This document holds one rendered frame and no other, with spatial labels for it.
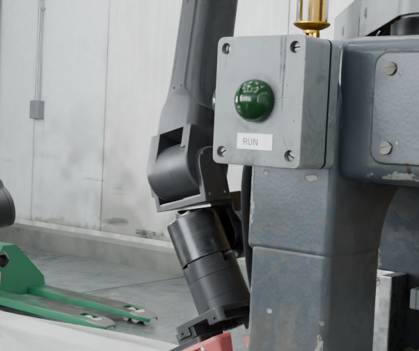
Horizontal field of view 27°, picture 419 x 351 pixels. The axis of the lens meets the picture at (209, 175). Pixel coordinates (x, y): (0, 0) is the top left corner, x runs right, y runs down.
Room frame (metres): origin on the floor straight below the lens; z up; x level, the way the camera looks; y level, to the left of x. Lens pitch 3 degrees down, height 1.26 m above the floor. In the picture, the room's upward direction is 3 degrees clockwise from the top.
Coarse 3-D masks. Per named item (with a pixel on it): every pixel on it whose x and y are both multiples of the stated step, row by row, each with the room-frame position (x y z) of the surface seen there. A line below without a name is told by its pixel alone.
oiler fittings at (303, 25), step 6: (294, 24) 0.68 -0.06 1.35; (300, 24) 0.67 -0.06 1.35; (306, 24) 0.67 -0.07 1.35; (312, 24) 0.67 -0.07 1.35; (318, 24) 0.67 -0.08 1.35; (324, 24) 0.67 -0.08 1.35; (330, 24) 0.67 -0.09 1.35; (306, 30) 0.67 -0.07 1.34; (312, 30) 0.67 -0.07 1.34; (318, 30) 0.67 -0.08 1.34; (318, 36) 0.67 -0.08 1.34
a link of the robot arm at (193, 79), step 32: (192, 0) 0.98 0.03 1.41; (224, 0) 0.98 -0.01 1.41; (192, 32) 0.96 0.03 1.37; (224, 32) 0.97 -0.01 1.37; (192, 64) 0.94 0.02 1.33; (192, 96) 0.92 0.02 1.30; (160, 128) 0.94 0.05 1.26; (192, 128) 0.90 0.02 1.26; (160, 160) 0.92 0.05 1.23; (192, 160) 0.89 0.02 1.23; (160, 192) 0.92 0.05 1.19; (192, 192) 0.90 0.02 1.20
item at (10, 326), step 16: (0, 320) 1.09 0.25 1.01; (16, 320) 1.07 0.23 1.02; (32, 320) 1.05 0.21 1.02; (48, 320) 1.05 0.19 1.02; (0, 336) 1.08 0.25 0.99; (16, 336) 1.07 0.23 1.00; (32, 336) 1.05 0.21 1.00; (48, 336) 1.03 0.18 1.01; (64, 336) 1.01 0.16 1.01; (80, 336) 1.00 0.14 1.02; (96, 336) 0.98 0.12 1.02; (112, 336) 1.01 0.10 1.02; (128, 336) 1.00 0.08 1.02
